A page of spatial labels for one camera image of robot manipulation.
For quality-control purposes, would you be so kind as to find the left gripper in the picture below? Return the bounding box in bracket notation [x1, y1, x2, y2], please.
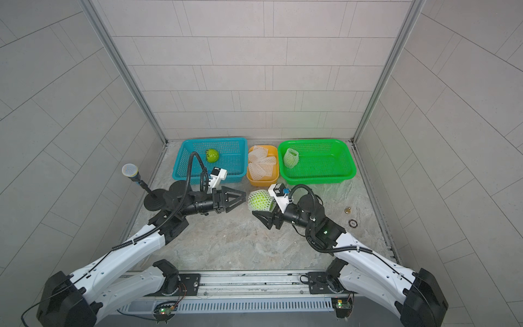
[178, 189, 245, 217]

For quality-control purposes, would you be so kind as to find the white foam net sleeve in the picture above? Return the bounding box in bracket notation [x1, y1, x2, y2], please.
[247, 189, 276, 213]
[283, 148, 300, 169]

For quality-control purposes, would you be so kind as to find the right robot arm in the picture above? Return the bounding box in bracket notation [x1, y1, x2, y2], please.
[247, 183, 449, 326]

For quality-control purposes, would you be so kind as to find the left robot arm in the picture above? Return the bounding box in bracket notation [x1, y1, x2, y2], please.
[34, 152, 247, 326]

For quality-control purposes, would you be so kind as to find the white foam nets pile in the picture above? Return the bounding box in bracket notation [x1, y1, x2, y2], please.
[248, 146, 277, 181]

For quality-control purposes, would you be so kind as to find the teal plastic basket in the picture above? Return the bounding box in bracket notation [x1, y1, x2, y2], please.
[172, 138, 249, 185]

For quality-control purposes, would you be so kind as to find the yellow plastic tub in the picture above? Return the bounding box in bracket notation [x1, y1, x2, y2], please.
[247, 145, 280, 187]

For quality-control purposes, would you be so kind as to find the green plastic basket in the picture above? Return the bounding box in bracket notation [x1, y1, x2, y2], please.
[278, 139, 357, 185]

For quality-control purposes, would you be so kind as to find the microphone on black stand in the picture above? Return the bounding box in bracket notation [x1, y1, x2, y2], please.
[121, 163, 166, 211]

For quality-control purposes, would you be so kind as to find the right circuit board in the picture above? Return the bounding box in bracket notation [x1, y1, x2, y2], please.
[331, 297, 354, 319]

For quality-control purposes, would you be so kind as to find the circuit board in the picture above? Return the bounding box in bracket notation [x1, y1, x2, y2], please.
[153, 301, 177, 324]
[331, 297, 354, 319]

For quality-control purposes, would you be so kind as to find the left circuit board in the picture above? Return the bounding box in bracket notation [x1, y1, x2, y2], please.
[153, 301, 177, 324]

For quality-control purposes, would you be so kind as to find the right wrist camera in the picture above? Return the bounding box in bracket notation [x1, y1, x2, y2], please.
[268, 183, 290, 213]

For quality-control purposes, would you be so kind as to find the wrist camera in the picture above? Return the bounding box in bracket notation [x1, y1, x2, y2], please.
[208, 167, 227, 192]
[268, 183, 290, 213]

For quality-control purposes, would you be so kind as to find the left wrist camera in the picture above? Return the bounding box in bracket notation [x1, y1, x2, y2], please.
[208, 167, 227, 192]

